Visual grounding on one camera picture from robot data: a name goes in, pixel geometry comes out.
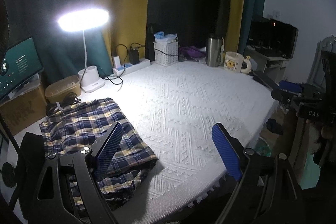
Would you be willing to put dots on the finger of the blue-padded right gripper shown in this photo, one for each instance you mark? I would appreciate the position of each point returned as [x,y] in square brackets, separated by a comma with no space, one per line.
[266,189]

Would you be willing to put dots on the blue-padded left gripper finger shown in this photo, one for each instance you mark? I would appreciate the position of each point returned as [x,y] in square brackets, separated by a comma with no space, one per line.
[54,202]

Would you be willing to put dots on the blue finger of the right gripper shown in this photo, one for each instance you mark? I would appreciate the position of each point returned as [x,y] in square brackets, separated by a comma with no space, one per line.
[290,87]

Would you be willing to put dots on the black folded garment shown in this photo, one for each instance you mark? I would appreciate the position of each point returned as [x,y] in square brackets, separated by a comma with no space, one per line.
[29,166]

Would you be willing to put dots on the black television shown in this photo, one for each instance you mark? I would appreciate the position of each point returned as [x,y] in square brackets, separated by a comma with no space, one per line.
[272,37]

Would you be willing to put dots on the white bear mug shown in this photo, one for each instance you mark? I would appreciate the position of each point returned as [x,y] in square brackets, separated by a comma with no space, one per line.
[237,63]

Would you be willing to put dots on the stainless steel tumbler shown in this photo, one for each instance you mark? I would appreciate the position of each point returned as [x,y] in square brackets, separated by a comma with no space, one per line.
[214,51]

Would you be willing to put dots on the cardboard box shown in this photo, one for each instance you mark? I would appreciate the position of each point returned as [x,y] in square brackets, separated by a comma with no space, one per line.
[24,110]

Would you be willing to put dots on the beige lidded container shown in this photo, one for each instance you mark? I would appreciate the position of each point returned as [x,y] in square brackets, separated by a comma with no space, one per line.
[57,91]

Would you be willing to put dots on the purple cloth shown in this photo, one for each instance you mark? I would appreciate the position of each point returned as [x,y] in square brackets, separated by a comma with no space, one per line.
[191,53]

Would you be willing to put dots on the white textured table cover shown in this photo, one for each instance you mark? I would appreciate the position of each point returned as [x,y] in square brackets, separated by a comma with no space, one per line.
[173,109]

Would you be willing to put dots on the white perforated plastic basket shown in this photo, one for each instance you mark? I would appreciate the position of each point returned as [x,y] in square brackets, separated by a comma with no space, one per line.
[166,54]

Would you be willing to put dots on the computer monitor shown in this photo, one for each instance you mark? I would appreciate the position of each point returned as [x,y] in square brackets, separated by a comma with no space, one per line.
[21,63]

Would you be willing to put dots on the white power strip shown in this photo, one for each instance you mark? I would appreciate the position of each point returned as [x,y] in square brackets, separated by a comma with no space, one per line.
[130,68]

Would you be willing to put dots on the white USB charger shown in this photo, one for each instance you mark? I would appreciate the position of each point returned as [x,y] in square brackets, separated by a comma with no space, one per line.
[116,61]

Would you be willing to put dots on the blue plastic bag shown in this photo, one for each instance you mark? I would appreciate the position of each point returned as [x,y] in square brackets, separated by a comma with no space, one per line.
[161,37]

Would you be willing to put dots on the black power adapter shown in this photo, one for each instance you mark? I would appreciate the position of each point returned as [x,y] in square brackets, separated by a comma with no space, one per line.
[133,57]

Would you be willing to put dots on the white desk lamp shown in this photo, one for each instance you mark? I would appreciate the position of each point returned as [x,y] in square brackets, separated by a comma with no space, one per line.
[81,21]

